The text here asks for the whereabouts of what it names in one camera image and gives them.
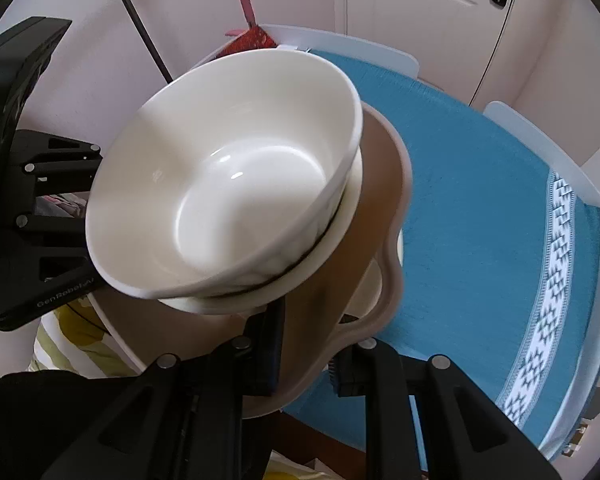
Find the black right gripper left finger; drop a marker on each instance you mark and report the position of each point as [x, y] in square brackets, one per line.
[215, 439]

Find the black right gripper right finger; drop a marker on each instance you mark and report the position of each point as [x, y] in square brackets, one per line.
[428, 419]

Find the white duck cartoon plate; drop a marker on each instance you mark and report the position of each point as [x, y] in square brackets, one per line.
[369, 291]

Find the striped green bedsheet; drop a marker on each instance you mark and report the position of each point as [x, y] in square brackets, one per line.
[74, 338]

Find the red blue snack packet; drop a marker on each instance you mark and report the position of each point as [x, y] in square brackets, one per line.
[255, 38]

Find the red pink stick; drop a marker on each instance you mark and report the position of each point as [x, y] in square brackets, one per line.
[250, 18]

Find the blue patterned tablecloth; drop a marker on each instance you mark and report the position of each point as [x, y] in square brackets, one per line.
[501, 249]

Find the brown flower-shaped plate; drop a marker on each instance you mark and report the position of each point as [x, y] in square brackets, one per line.
[145, 329]

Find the large white bowl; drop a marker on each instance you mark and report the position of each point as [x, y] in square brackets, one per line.
[259, 297]

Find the small white bowl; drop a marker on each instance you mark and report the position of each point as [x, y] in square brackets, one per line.
[225, 178]

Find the black clothes rack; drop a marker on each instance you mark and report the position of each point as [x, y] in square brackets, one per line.
[146, 40]

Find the white panel door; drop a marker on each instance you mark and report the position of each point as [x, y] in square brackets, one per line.
[453, 40]

